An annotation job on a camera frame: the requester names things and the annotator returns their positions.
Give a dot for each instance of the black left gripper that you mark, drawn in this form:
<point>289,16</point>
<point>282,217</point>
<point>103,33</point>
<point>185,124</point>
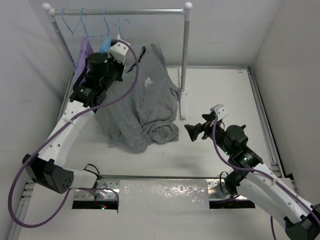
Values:
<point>119,66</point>

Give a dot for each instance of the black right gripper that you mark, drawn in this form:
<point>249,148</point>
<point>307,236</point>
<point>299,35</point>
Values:
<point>193,131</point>

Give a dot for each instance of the grey t shirt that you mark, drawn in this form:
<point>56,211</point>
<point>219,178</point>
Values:
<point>146,115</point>

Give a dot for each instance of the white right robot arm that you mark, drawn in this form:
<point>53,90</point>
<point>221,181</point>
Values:
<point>253,179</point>

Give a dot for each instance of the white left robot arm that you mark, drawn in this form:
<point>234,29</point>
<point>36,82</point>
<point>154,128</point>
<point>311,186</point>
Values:
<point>46,168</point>

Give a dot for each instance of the blue hanging shirt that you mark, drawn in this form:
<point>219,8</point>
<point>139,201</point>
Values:
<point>104,48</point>

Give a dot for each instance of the purple hanging shirt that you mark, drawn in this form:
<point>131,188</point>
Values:
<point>85,50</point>

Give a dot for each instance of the blue hanger with purple shirt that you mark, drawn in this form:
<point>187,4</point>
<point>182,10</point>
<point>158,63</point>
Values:
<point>83,21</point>

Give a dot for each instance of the white metal clothes rack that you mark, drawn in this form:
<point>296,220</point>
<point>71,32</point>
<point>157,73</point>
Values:
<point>185,11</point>

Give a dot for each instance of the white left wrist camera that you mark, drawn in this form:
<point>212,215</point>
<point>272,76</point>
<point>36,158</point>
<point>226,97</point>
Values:
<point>119,51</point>

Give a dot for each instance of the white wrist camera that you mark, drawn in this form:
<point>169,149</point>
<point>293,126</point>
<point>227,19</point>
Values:
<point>119,51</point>
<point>220,111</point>

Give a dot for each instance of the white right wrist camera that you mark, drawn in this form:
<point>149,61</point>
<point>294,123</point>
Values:
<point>220,111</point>

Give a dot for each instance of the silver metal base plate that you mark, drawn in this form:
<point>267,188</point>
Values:
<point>108,189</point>

